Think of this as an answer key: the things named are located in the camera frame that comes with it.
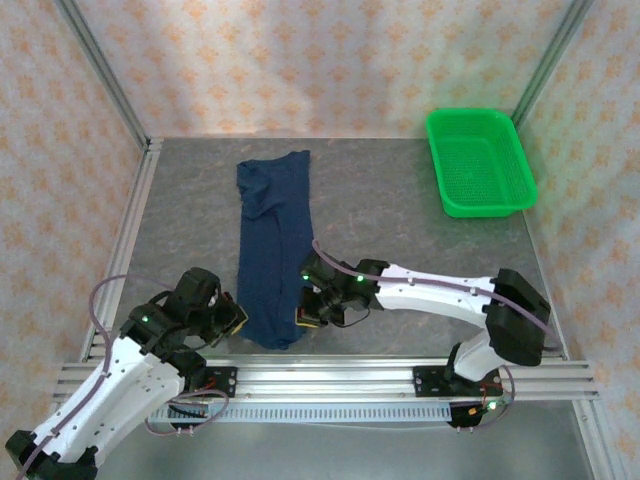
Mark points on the aluminium table side rail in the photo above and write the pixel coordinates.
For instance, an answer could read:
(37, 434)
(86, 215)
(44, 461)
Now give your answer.
(132, 225)
(547, 280)

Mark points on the small black controller board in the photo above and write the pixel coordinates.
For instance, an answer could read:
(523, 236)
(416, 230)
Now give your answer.
(472, 412)
(192, 417)

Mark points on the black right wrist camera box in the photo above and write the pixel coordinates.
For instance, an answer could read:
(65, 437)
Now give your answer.
(311, 297)

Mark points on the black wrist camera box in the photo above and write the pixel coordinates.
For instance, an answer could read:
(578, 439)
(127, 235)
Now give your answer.
(311, 297)
(222, 312)

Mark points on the aluminium frame post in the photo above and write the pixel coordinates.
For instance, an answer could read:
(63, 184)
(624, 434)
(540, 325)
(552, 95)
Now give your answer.
(105, 75)
(547, 65)

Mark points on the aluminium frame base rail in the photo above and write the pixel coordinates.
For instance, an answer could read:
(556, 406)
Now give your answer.
(325, 377)

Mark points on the green plastic perforated basket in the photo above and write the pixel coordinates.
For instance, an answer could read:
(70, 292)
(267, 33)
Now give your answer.
(480, 165)

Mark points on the navy blue t-shirt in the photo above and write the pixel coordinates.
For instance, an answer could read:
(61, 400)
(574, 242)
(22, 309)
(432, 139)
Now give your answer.
(270, 240)

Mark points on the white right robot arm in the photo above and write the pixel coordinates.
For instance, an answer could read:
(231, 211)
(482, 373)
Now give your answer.
(435, 297)

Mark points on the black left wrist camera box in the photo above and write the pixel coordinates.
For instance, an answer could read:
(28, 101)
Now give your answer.
(222, 312)

